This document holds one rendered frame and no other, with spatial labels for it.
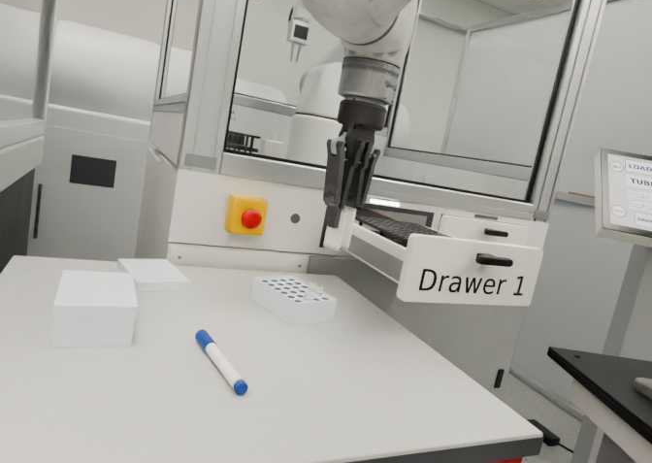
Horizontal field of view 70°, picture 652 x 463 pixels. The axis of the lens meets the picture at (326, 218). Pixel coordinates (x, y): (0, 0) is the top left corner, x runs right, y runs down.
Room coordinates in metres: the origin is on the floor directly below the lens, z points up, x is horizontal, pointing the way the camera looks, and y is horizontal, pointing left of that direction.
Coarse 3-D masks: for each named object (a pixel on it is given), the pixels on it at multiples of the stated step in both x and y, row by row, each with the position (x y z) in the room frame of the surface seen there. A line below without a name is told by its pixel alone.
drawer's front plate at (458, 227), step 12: (444, 216) 1.16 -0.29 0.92; (456, 216) 1.18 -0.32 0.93; (444, 228) 1.15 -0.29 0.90; (456, 228) 1.17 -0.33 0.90; (468, 228) 1.19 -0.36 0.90; (480, 228) 1.20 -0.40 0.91; (492, 228) 1.22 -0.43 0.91; (504, 228) 1.24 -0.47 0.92; (516, 228) 1.26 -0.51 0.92; (528, 228) 1.27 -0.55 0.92; (480, 240) 1.21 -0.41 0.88; (492, 240) 1.22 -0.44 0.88; (504, 240) 1.24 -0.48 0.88; (516, 240) 1.26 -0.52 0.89
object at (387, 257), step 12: (360, 228) 0.92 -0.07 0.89; (372, 228) 1.10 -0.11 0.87; (360, 240) 0.91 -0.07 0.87; (372, 240) 0.88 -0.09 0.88; (384, 240) 0.84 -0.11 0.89; (348, 252) 0.95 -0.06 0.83; (360, 252) 0.90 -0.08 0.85; (372, 252) 0.86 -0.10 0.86; (384, 252) 0.83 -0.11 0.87; (396, 252) 0.80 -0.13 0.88; (372, 264) 0.86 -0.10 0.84; (384, 264) 0.82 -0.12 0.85; (396, 264) 0.79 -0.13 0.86; (396, 276) 0.78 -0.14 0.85
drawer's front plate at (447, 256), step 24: (408, 240) 0.74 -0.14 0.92; (432, 240) 0.74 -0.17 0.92; (456, 240) 0.77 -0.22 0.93; (408, 264) 0.73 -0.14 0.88; (432, 264) 0.75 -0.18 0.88; (456, 264) 0.77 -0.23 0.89; (528, 264) 0.84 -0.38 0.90; (408, 288) 0.73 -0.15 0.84; (432, 288) 0.75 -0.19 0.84; (456, 288) 0.77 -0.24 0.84; (480, 288) 0.80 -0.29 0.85; (504, 288) 0.82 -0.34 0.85; (528, 288) 0.85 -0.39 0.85
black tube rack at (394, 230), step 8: (360, 216) 1.05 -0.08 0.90; (360, 224) 1.03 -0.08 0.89; (368, 224) 0.97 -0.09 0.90; (376, 224) 0.97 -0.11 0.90; (384, 224) 0.99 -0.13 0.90; (392, 224) 1.02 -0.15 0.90; (400, 224) 1.05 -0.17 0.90; (408, 224) 1.07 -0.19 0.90; (416, 224) 1.09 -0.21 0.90; (376, 232) 1.05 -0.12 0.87; (384, 232) 0.91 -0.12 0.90; (392, 232) 0.91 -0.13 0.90; (400, 232) 0.92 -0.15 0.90; (408, 232) 0.95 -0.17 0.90; (416, 232) 0.96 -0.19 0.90; (424, 232) 0.99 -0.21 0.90; (432, 232) 1.01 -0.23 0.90; (392, 240) 0.98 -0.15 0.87; (400, 240) 0.86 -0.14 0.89
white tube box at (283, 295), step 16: (256, 288) 0.77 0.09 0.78; (272, 288) 0.74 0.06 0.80; (288, 288) 0.77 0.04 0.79; (304, 288) 0.77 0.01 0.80; (272, 304) 0.73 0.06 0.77; (288, 304) 0.70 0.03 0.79; (304, 304) 0.70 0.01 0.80; (320, 304) 0.72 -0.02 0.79; (336, 304) 0.74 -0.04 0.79; (288, 320) 0.69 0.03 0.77; (304, 320) 0.70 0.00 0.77; (320, 320) 0.72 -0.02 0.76
